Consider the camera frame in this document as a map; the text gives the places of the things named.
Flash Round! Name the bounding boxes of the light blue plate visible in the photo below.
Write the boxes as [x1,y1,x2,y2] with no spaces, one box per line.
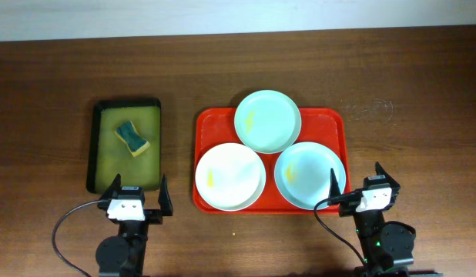
[273,142,347,210]

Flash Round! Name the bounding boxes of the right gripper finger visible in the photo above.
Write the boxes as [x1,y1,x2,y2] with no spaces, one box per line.
[375,162,396,183]
[327,169,341,205]

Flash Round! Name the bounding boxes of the red plastic tray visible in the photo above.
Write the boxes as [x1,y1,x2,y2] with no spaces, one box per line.
[194,107,349,215]

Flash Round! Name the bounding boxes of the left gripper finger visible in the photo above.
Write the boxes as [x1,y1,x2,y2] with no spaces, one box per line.
[99,174,121,200]
[158,175,173,216]

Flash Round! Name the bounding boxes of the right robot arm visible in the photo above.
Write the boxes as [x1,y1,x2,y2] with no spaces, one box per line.
[318,162,439,276]

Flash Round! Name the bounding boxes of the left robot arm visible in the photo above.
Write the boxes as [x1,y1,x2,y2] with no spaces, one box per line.
[96,175,173,276]

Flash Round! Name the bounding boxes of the yellow green sponge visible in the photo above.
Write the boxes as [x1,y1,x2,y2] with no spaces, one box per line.
[115,121,150,157]

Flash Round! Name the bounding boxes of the white plate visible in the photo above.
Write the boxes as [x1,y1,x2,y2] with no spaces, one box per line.
[194,143,266,212]

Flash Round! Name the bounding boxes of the black tray with soapy water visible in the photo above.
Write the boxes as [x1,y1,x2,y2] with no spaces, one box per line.
[85,98,163,194]

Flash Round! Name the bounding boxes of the mint green plate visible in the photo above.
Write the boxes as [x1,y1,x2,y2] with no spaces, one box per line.
[233,90,302,154]

